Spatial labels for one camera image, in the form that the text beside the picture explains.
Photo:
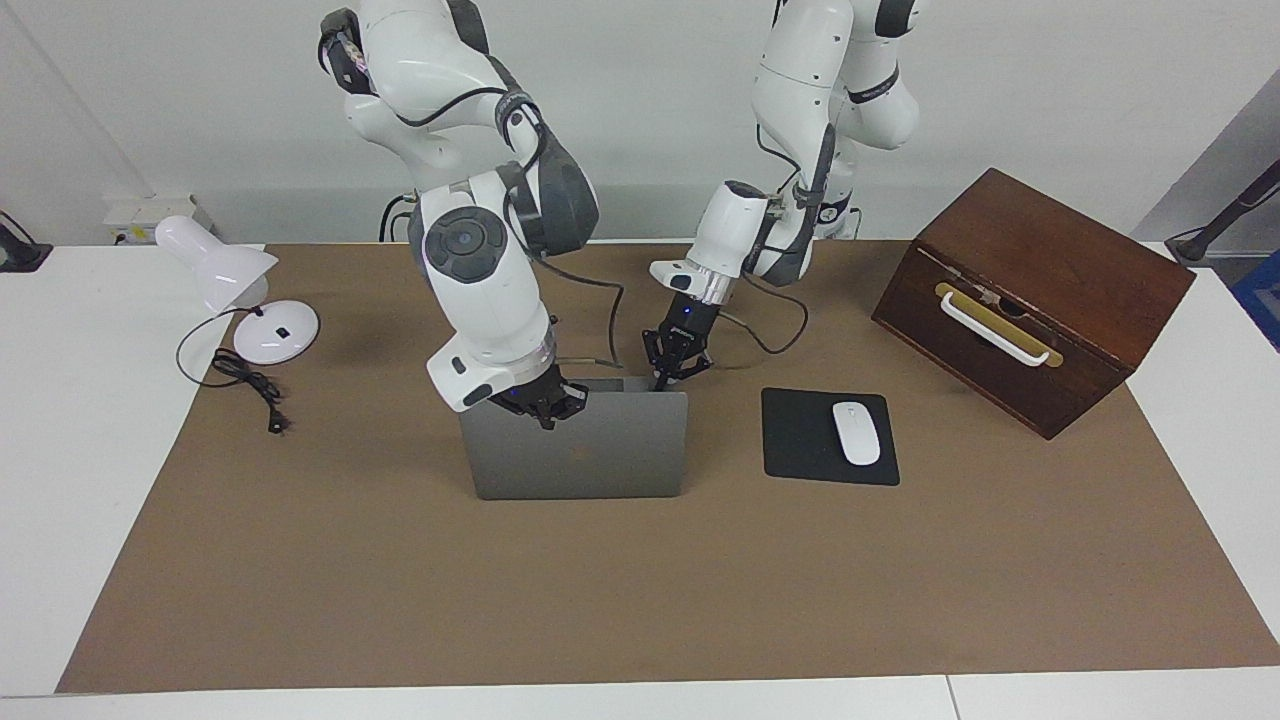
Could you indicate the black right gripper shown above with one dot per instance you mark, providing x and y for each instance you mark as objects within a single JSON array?
[{"x": 545, "y": 395}]

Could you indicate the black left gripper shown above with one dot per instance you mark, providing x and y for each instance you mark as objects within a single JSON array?
[{"x": 685, "y": 335}]

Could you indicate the silver grey laptop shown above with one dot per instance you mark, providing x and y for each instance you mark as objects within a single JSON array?
[{"x": 580, "y": 460}]

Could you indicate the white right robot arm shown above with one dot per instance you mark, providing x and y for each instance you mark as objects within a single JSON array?
[{"x": 480, "y": 290}]

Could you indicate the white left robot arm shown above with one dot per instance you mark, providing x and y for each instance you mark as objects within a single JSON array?
[{"x": 800, "y": 80}]

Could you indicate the black mouse pad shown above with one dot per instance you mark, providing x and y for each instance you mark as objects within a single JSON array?
[{"x": 800, "y": 440}]

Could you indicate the brown table mat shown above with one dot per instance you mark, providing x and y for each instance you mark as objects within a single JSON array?
[{"x": 600, "y": 600}]

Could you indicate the white computer mouse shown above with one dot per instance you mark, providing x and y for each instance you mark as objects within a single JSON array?
[{"x": 856, "y": 435}]

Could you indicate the white desk lamp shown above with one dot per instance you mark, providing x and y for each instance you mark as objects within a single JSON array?
[{"x": 275, "y": 335}]

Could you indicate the dark brown wooden box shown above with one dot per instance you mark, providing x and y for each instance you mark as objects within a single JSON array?
[{"x": 1100, "y": 320}]

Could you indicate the white power strip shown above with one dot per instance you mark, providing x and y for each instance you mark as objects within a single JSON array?
[{"x": 140, "y": 212}]

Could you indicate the black stand leg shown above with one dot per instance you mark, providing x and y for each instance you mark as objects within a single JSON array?
[{"x": 1200, "y": 245}]

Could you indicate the blue crate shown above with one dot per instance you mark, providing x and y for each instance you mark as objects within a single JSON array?
[{"x": 1262, "y": 300}]

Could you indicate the black clamp mount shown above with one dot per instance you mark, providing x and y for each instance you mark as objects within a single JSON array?
[{"x": 20, "y": 255}]

